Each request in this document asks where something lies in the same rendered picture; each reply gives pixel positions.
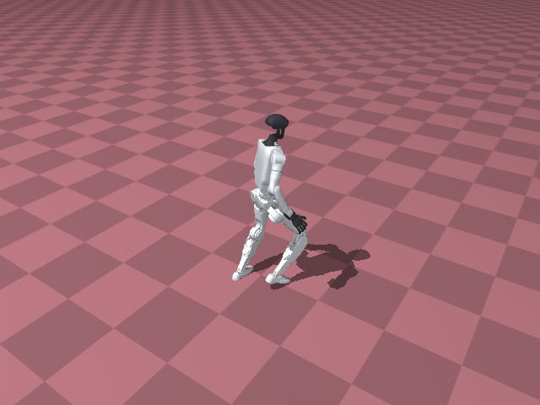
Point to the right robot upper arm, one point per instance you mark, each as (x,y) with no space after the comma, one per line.
(278,161)

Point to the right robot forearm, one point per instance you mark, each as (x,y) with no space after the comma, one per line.
(280,201)

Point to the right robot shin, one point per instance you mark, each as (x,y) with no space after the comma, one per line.
(292,252)

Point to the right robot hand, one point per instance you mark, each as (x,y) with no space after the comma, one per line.
(297,221)

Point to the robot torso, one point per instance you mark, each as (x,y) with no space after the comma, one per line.
(262,175)

